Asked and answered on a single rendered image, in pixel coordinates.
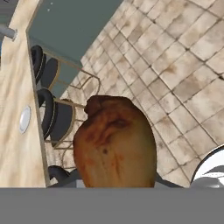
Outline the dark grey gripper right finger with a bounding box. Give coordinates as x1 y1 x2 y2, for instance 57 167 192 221
153 172 184 188

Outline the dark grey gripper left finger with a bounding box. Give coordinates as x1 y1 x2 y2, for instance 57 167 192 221
50 168 86 188

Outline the brown chicken drumstick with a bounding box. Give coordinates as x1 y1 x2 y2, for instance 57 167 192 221
72 94 158 188

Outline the white plate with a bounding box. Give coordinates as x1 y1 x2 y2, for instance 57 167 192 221
18 105 32 136

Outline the white round object black rim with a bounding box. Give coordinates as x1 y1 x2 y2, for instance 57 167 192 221
189 144 224 188

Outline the grey metal cylinder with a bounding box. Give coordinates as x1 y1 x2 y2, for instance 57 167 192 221
0 24 18 41

